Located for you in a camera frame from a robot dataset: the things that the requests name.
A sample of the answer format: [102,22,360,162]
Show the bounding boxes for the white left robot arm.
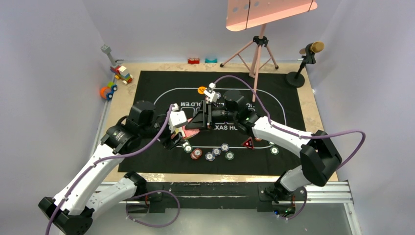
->
[38,100,188,235]

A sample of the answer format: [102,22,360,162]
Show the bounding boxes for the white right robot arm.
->
[186,90,342,202]

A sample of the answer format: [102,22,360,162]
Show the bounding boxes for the teal toy block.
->
[205,57,218,63]

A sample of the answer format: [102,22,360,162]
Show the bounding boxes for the red poker chip stack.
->
[190,148,202,160]

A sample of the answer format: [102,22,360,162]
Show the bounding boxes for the red toy block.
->
[187,57,200,64]

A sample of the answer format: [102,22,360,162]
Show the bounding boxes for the red triangular dealer button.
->
[241,137,255,150]

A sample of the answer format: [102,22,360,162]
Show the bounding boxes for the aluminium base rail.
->
[58,97,362,235]

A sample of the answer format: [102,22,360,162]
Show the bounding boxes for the black poker felt mat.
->
[117,70,317,177]

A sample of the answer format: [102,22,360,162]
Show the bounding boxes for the pink music stand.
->
[220,0,318,91]

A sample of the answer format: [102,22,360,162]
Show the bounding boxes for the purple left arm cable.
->
[45,103,181,235]

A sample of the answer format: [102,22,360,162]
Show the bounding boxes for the orange toy wheel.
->
[99,82,117,100]

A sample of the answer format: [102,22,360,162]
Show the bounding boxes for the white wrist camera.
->
[203,83,218,103]
[168,103,188,133]

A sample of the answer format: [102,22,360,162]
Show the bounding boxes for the orange big blind button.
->
[197,86,206,94]

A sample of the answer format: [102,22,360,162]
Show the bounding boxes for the colourful toy block train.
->
[100,44,133,85]

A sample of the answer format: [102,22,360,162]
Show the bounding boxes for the gold microphone on stand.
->
[285,41,325,88]

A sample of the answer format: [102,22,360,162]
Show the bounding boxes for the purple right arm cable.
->
[214,75,367,221]

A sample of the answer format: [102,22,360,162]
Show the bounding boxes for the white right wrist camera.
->
[203,83,218,103]

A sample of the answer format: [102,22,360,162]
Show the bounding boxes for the red playing card box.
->
[180,127,200,140]

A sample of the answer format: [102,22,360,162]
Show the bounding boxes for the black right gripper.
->
[186,99,237,132]

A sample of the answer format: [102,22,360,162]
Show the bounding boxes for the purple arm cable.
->
[214,75,367,221]
[45,103,181,235]

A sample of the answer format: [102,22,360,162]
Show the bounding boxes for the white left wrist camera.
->
[168,103,188,133]

